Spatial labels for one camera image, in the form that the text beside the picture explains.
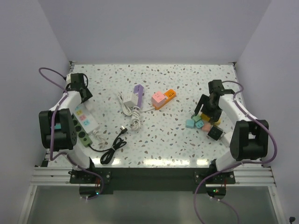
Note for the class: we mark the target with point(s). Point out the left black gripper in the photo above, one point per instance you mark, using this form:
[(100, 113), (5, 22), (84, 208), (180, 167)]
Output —
[(88, 94)]

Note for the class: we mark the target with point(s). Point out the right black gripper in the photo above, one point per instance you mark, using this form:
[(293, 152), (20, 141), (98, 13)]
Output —
[(214, 116)]

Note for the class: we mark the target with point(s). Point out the yellow cube socket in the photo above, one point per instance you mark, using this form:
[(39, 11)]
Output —
[(210, 120)]

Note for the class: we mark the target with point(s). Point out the green cube adapter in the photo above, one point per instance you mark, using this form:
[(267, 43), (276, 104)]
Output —
[(196, 118)]

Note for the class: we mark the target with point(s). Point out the light blue cube adapter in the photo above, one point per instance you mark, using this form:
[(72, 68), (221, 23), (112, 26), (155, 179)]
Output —
[(190, 123)]

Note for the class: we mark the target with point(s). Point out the small pink adapter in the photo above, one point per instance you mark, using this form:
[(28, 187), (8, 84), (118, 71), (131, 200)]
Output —
[(206, 127)]

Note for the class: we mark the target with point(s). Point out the long white power strip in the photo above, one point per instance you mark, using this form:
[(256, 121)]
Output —
[(86, 119)]

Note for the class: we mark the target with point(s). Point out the orange power strip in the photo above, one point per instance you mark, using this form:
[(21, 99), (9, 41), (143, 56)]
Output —
[(170, 94)]

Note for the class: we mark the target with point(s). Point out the black cube socket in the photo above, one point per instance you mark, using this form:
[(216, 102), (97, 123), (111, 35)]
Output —
[(215, 133)]

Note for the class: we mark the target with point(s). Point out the pink cube socket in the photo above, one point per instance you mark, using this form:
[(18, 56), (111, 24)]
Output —
[(158, 99)]

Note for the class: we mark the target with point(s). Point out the white cartoon cube socket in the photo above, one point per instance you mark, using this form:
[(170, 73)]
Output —
[(226, 139)]

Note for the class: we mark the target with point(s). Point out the teal triangular power strip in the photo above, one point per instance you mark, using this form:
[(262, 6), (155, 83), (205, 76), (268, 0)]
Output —
[(57, 126)]

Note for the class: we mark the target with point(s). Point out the green power strip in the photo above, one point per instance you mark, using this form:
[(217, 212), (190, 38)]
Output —
[(81, 133)]

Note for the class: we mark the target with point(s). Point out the white cube adapter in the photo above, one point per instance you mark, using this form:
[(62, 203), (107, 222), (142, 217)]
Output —
[(130, 100)]

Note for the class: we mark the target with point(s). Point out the purple power strip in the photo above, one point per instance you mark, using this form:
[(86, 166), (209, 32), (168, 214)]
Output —
[(138, 90)]

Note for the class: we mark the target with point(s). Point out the teal cube adapter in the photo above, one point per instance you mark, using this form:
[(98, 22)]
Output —
[(199, 124)]

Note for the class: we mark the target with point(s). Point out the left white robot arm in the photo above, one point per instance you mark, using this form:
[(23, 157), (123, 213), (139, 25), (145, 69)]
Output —
[(58, 132)]

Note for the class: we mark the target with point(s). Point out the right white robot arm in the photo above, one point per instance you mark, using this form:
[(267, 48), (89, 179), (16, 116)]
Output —
[(249, 139)]

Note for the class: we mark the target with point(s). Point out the black mounting base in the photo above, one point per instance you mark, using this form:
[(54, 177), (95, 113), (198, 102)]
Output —
[(108, 180)]

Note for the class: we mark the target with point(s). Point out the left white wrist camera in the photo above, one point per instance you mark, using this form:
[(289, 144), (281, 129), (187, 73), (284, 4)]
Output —
[(68, 78)]

